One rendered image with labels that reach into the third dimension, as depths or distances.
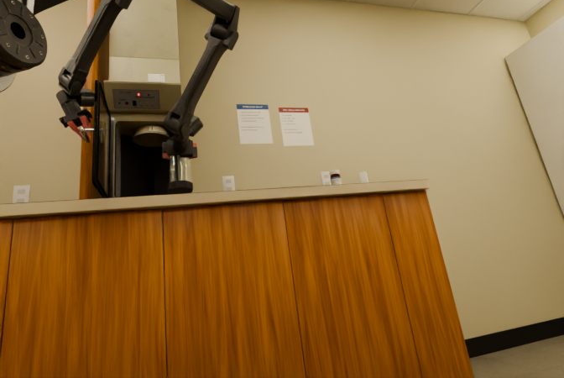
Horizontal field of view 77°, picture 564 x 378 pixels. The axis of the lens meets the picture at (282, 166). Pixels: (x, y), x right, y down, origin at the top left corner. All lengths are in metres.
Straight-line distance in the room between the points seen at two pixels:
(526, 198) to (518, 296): 0.75
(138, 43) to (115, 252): 1.07
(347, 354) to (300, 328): 0.20
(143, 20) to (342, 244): 1.46
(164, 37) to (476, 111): 2.40
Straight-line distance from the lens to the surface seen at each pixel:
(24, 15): 0.92
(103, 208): 1.32
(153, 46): 1.96
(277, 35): 2.70
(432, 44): 3.36
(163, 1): 2.14
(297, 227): 1.39
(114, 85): 1.73
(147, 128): 1.76
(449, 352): 1.68
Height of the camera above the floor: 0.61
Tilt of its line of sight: 17 degrees up
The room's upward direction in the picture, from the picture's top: 8 degrees counter-clockwise
